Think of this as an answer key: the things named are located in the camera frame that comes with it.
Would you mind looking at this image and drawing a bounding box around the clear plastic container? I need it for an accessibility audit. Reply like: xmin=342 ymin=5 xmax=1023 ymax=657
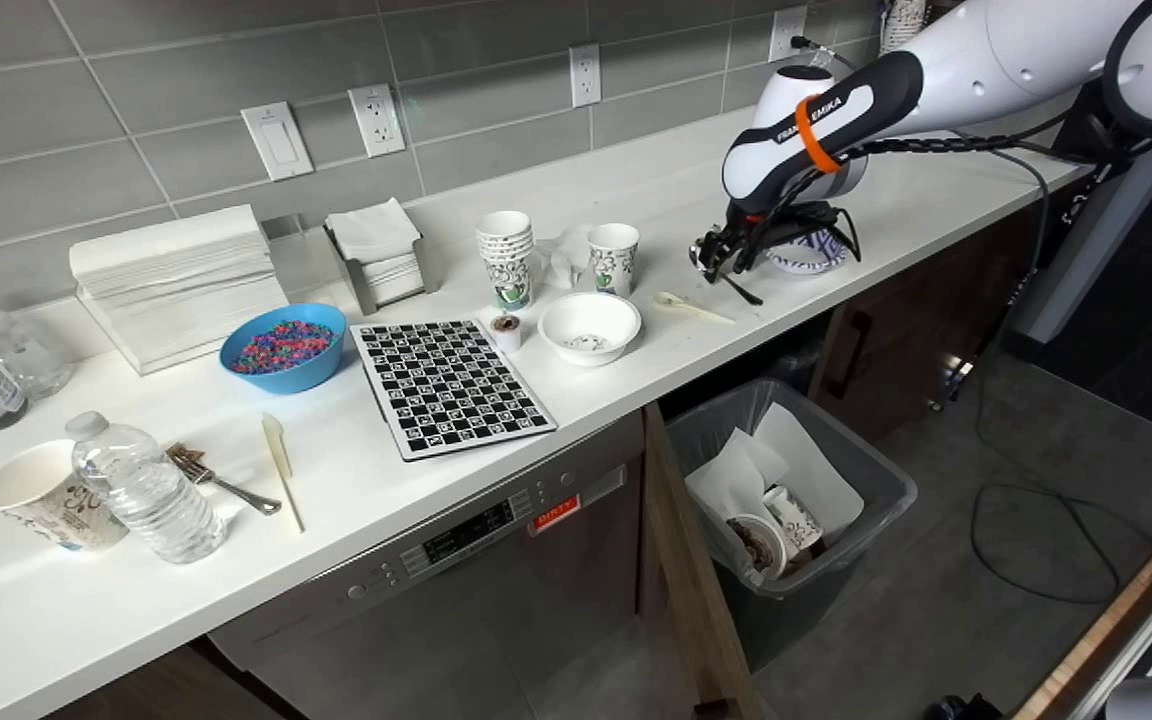
xmin=0 ymin=274 xmax=80 ymax=401

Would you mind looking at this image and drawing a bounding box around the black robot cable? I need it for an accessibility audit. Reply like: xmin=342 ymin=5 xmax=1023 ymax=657
xmin=849 ymin=118 xmax=1089 ymax=163

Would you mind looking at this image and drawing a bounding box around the grey trash bin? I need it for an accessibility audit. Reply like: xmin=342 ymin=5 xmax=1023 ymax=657
xmin=665 ymin=376 xmax=923 ymax=670

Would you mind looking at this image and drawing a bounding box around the blue bowl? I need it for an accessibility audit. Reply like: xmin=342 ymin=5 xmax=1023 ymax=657
xmin=215 ymin=300 xmax=358 ymax=401

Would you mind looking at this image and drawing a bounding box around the white waste paper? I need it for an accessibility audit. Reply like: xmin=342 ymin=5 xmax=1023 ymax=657
xmin=686 ymin=401 xmax=870 ymax=556

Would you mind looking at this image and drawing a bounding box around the brown cabinet with black handle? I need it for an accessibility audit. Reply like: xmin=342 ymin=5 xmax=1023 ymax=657
xmin=809 ymin=176 xmax=1094 ymax=444

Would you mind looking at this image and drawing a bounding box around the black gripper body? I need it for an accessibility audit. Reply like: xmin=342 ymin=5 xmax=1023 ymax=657
xmin=732 ymin=194 xmax=864 ymax=264

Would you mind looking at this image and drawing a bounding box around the black floor cable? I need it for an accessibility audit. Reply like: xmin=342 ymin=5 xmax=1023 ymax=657
xmin=969 ymin=384 xmax=1127 ymax=611

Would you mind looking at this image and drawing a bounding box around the discarded paper cup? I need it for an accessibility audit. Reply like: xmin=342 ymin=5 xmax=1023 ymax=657
xmin=730 ymin=513 xmax=798 ymax=588

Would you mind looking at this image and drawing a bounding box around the cream plastic spoon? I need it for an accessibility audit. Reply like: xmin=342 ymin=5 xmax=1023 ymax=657
xmin=640 ymin=293 xmax=741 ymax=328

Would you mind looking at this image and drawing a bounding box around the glass jar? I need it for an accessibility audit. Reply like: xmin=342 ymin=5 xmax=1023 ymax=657
xmin=65 ymin=406 xmax=230 ymax=567

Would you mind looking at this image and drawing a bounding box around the white wall outlet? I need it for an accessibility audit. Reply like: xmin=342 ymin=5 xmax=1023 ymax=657
xmin=345 ymin=81 xmax=408 ymax=159
xmin=565 ymin=41 xmax=603 ymax=111
xmin=766 ymin=5 xmax=812 ymax=69

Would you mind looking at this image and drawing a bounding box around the colourful candy pile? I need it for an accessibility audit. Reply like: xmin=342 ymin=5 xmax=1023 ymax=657
xmin=232 ymin=320 xmax=335 ymax=376

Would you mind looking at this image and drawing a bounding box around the steel dishwasher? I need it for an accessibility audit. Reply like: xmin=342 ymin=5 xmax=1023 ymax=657
xmin=209 ymin=412 xmax=650 ymax=720

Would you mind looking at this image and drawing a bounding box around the black dotted pod tray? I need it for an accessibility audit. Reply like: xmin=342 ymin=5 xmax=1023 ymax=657
xmin=347 ymin=310 xmax=562 ymax=466

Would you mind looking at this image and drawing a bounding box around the wooden frame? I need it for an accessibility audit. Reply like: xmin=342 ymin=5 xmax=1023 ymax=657
xmin=1013 ymin=528 xmax=1152 ymax=720

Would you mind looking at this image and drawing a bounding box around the wooden stick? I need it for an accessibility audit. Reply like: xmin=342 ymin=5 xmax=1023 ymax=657
xmin=260 ymin=406 xmax=312 ymax=536

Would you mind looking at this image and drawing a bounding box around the open cabinet door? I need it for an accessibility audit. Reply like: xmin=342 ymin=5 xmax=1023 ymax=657
xmin=635 ymin=402 xmax=774 ymax=720

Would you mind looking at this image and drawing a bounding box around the grey napkin dispenser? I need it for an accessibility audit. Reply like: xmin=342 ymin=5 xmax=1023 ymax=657
xmin=320 ymin=194 xmax=433 ymax=317

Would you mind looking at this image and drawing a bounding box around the white ceramic bowl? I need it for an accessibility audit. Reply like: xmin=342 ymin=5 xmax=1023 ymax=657
xmin=541 ymin=286 xmax=645 ymax=369

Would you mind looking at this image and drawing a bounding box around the large floral paper cup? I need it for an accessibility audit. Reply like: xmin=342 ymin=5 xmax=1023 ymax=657
xmin=0 ymin=436 xmax=133 ymax=556

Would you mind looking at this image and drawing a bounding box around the white wall switch plate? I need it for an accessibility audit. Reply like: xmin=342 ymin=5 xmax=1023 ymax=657
xmin=236 ymin=97 xmax=318 ymax=184

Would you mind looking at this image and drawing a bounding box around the silver fork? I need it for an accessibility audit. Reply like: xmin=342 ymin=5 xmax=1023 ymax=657
xmin=164 ymin=441 xmax=289 ymax=519

